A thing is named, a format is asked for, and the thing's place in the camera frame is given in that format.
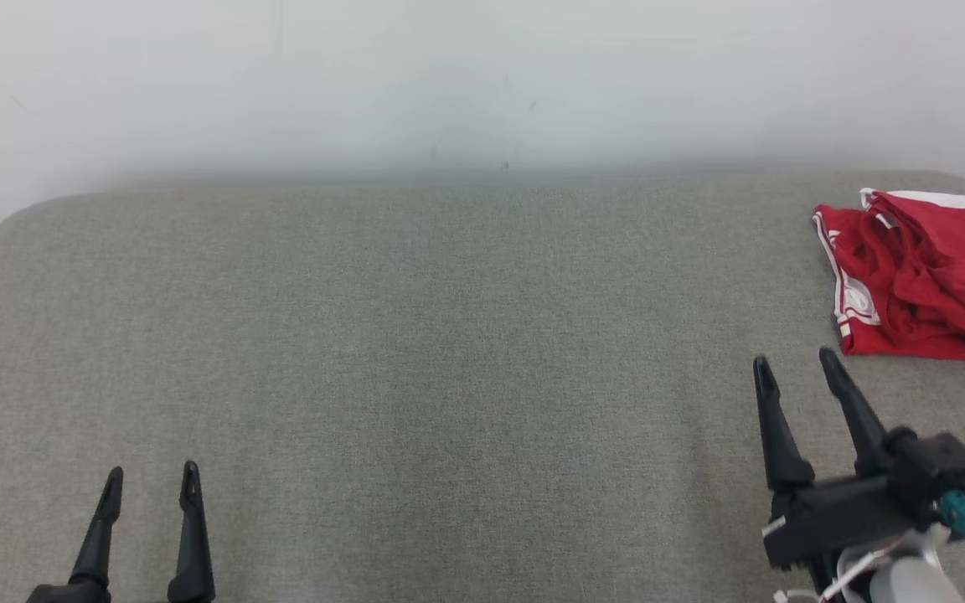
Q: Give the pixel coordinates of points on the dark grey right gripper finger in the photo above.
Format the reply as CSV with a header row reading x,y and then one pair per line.
x,y
858,419
780,435

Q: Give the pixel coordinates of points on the red basketball jersey with number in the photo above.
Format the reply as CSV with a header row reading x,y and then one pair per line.
x,y
876,339

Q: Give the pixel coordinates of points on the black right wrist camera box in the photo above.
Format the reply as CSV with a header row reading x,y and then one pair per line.
x,y
939,473

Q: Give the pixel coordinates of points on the red shorts with white stripes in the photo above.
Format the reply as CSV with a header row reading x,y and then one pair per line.
x,y
952,243

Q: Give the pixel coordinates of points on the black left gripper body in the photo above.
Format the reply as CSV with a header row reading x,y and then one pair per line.
x,y
68,595

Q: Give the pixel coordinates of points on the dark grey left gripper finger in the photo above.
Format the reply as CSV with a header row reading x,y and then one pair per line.
x,y
192,544
99,536

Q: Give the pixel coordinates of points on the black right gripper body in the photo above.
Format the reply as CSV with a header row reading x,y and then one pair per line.
x,y
843,515

